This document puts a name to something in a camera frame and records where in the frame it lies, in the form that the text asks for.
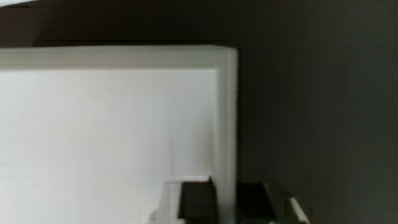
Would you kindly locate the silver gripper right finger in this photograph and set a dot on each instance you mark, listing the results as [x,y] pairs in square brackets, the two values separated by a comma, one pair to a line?
[269,205]

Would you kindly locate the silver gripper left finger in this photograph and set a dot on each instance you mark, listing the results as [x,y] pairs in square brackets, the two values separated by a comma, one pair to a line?
[187,206]

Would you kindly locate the white drawer cabinet frame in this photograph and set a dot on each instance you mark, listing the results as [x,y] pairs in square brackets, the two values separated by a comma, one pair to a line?
[118,120]

